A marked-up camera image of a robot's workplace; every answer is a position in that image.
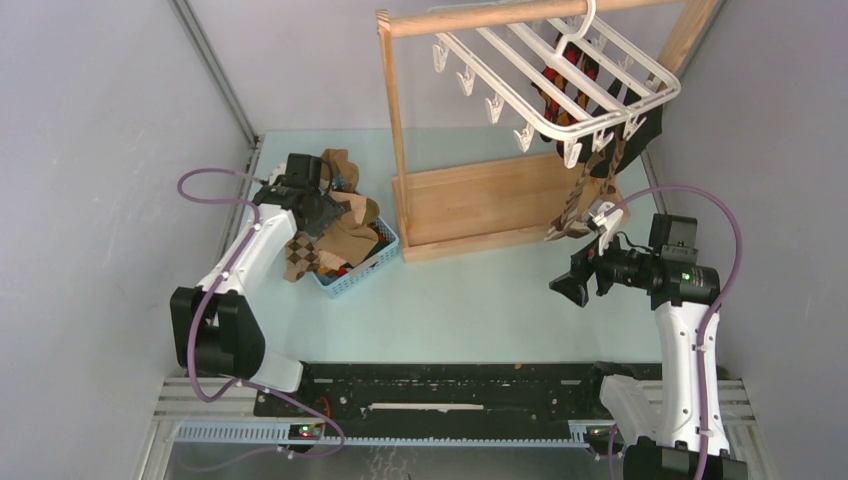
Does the brown argyle sock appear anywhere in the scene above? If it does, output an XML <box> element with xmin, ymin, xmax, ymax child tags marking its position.
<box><xmin>283</xmin><ymin>232</ymin><xmax>321</xmax><ymax>283</ymax></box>

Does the white plastic clip hanger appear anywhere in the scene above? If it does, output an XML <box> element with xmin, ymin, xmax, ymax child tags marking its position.
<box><xmin>432</xmin><ymin>1</ymin><xmax>681</xmax><ymax>169</ymax></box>

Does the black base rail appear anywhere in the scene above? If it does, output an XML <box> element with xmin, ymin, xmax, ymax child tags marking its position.
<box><xmin>292</xmin><ymin>361</ymin><xmax>654</xmax><ymax>441</ymax></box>

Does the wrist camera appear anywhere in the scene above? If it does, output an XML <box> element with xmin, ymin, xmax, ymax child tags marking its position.
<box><xmin>584</xmin><ymin>200</ymin><xmax>624</xmax><ymax>256</ymax></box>
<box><xmin>268</xmin><ymin>163</ymin><xmax>287</xmax><ymax>187</ymax></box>

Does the red yellow argyle sock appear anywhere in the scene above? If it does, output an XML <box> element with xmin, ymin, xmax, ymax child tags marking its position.
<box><xmin>531</xmin><ymin>43</ymin><xmax>600</xmax><ymax>126</ymax></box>

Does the plain brown sock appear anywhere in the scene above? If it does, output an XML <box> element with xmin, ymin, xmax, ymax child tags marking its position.
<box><xmin>320</xmin><ymin>149</ymin><xmax>360</xmax><ymax>193</ymax></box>

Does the black sock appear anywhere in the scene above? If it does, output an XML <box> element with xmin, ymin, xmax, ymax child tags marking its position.
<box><xmin>590</xmin><ymin>106</ymin><xmax>663</xmax><ymax>178</ymax></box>

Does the purple cable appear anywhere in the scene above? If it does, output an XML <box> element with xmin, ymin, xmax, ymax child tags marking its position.
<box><xmin>606</xmin><ymin>184</ymin><xmax>745</xmax><ymax>480</ymax></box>
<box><xmin>176</xmin><ymin>168</ymin><xmax>347</xmax><ymax>462</ymax></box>

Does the wooden hanger rack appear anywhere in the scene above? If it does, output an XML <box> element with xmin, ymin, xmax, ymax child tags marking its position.
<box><xmin>376</xmin><ymin>1</ymin><xmax>716</xmax><ymax>263</ymax></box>

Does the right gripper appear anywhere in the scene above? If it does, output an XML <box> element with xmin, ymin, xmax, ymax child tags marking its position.
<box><xmin>549</xmin><ymin>224</ymin><xmax>657</xmax><ymax>307</ymax></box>

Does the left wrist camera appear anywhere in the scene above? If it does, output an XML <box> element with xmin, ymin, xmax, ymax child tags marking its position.
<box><xmin>268</xmin><ymin>163</ymin><xmax>287</xmax><ymax>187</ymax></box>

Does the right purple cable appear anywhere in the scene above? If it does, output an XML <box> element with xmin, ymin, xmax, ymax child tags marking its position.
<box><xmin>606</xmin><ymin>184</ymin><xmax>745</xmax><ymax>480</ymax></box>

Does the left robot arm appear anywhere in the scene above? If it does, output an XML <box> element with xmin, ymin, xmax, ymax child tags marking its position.
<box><xmin>170</xmin><ymin>153</ymin><xmax>344</xmax><ymax>417</ymax></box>

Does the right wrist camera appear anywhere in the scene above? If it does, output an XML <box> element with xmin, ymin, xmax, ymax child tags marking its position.
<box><xmin>584</xmin><ymin>200</ymin><xmax>624</xmax><ymax>256</ymax></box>

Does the brown striped sock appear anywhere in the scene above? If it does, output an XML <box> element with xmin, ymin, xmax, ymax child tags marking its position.
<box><xmin>582</xmin><ymin>127</ymin><xmax>627</xmax><ymax>213</ymax></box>
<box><xmin>544</xmin><ymin>166</ymin><xmax>589</xmax><ymax>241</ymax></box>

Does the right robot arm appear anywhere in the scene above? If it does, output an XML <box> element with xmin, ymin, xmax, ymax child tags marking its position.
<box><xmin>549</xmin><ymin>211</ymin><xmax>749</xmax><ymax>479</ymax></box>

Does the blue plastic basket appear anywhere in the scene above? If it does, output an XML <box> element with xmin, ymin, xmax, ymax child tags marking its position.
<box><xmin>312</xmin><ymin>215</ymin><xmax>399</xmax><ymax>298</ymax></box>

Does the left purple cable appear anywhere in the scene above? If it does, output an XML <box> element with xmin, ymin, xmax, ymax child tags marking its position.
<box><xmin>176</xmin><ymin>168</ymin><xmax>347</xmax><ymax>462</ymax></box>

